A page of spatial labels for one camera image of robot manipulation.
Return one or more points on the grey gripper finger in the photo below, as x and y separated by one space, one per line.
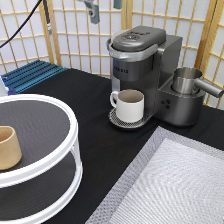
117 4
93 11

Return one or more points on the grey coffee machine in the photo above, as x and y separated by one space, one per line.
144 59

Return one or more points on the wooden shoji screen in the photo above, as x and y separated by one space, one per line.
60 32

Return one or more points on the blue ridged mat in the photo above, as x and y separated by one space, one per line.
29 75

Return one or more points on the white ceramic mug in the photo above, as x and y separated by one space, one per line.
128 105

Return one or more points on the steel milk frother jug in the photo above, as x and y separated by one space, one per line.
189 81

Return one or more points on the white two-tier round shelf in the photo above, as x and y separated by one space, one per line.
50 170

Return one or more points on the grey woven placemat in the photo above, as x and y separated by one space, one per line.
172 180

